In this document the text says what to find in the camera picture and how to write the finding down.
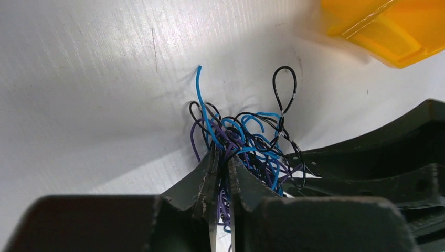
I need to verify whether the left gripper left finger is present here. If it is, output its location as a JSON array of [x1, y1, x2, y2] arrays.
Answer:
[[160, 151, 219, 251]]

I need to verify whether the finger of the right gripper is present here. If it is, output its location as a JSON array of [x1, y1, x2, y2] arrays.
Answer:
[[288, 99, 444, 251]]

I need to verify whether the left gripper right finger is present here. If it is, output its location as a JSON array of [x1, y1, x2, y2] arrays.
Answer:
[[227, 156, 278, 251]]

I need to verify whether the wire bundle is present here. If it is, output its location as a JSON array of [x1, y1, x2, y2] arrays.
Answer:
[[188, 65, 322, 252]]

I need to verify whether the yellow bin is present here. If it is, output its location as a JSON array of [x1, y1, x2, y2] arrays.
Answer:
[[321, 1, 444, 69]]

